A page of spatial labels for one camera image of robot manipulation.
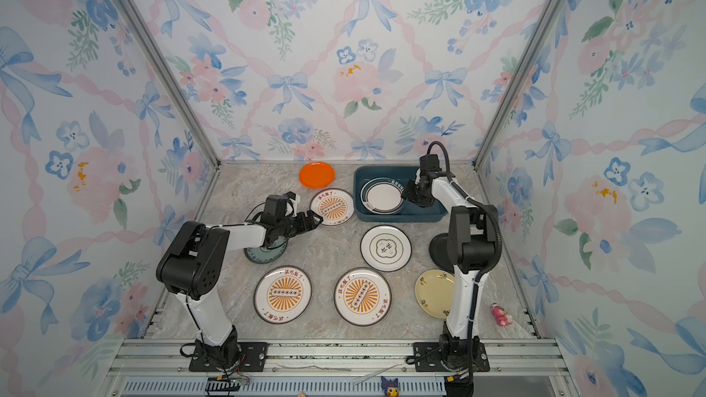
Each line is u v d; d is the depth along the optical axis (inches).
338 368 28.9
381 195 42.3
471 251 22.0
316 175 46.2
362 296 33.2
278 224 31.5
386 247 37.4
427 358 28.7
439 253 37.6
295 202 35.7
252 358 29.1
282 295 33.5
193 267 19.6
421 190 30.4
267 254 36.4
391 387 26.7
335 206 41.8
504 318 30.8
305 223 34.6
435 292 33.4
